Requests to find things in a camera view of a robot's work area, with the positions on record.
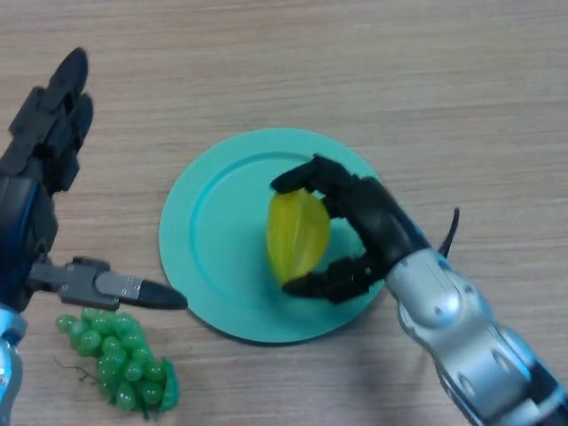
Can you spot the green grape bunch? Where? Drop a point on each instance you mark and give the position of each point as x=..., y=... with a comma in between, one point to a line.
x=115, y=355

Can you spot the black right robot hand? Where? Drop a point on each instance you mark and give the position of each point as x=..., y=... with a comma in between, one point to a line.
x=381, y=222

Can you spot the green round plate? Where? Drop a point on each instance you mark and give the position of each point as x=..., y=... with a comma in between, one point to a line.
x=222, y=248

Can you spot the yellow starfruit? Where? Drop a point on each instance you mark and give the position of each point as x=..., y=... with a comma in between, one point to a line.
x=297, y=235

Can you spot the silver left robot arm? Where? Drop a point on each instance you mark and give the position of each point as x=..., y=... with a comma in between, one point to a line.
x=8, y=368

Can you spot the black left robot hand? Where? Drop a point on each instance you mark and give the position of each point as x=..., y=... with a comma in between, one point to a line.
x=22, y=222

